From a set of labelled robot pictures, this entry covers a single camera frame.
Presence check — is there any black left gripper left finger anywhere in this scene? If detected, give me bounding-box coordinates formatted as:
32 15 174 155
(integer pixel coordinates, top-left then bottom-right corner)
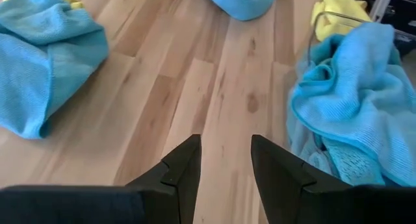
0 134 202 224

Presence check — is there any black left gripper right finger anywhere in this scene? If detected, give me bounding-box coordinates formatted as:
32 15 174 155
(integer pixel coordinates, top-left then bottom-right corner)
250 134 416 224

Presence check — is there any yellow microfiber towel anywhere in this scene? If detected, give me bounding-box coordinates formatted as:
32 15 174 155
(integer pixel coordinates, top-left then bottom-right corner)
61 0 86 10
310 0 373 43

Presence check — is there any silver metal bracket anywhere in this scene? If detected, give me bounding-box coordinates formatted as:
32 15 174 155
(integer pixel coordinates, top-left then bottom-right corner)
369 0 397 23

